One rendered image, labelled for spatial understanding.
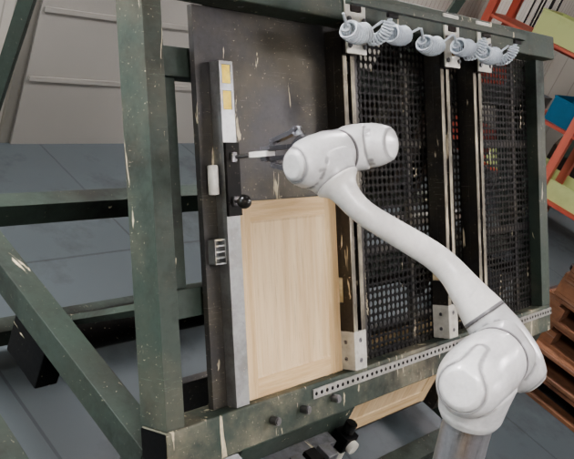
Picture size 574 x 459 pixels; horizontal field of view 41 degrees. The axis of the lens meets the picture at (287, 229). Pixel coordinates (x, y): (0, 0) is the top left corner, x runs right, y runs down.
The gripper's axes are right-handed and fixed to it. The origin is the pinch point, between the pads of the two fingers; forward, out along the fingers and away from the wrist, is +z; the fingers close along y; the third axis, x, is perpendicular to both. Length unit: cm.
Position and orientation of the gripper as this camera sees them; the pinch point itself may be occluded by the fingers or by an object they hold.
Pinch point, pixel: (261, 154)
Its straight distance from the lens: 201.8
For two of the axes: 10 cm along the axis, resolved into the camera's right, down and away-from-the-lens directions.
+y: 0.5, 10.0, 0.6
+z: -7.3, -0.1, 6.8
